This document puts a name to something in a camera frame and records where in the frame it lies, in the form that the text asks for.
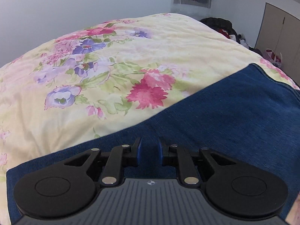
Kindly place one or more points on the dark clothes pile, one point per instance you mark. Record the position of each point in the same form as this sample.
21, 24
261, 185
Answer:
225, 28

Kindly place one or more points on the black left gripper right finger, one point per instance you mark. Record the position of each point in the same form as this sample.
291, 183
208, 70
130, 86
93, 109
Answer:
232, 187

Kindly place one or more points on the floral yellow bed quilt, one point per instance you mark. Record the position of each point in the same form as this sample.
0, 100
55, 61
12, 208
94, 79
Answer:
100, 80

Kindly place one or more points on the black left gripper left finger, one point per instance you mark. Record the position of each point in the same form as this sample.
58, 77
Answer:
69, 186

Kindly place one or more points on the blue denim jeans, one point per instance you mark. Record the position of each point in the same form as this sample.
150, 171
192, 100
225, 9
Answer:
247, 116

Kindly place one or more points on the pink bag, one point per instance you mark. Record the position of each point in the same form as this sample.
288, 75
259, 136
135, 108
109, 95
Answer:
272, 57

